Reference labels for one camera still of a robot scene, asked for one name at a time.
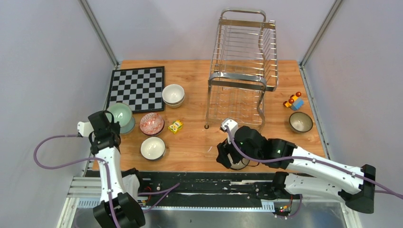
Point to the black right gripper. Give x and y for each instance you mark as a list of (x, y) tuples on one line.
[(223, 149)]

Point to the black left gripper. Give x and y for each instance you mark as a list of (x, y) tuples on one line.
[(116, 128)]

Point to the pale green striped bowl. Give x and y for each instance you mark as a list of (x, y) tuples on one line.
[(128, 127)]

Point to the dark blue glazed bowl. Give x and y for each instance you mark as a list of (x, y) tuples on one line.
[(243, 163)]

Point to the mint green glazed bowl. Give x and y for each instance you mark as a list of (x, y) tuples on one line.
[(121, 113)]

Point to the teal white striped bowl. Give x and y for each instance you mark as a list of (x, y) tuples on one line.
[(153, 148)]

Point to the cream bowl green leaf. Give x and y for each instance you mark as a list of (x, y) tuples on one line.
[(175, 105)]

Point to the plain cream bowl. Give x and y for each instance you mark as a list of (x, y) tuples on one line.
[(173, 94)]

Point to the dark patterned rim bowl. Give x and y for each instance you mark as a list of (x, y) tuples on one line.
[(300, 122)]

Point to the steel two-tier dish rack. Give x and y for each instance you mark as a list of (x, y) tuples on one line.
[(244, 67)]

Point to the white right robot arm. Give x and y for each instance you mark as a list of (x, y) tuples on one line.
[(302, 172)]

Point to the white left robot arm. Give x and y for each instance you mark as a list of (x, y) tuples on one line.
[(118, 206)]

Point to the yellow green toy block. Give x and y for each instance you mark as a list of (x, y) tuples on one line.
[(175, 126)]

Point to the black white chessboard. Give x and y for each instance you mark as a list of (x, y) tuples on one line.
[(139, 88)]

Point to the orange blue toy car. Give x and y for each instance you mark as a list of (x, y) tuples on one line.
[(295, 102)]

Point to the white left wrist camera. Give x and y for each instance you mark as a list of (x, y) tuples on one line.
[(84, 129)]

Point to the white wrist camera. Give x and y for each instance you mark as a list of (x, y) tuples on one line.
[(84, 129), (230, 127)]

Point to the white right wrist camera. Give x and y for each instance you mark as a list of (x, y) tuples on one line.
[(230, 127)]

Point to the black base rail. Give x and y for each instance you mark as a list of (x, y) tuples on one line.
[(210, 189)]

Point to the aluminium left frame post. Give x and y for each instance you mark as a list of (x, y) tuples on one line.
[(99, 32)]

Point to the aluminium frame post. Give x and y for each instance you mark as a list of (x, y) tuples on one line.
[(321, 31), (99, 32)]

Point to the aluminium right frame post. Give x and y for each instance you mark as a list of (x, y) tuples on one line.
[(321, 31)]

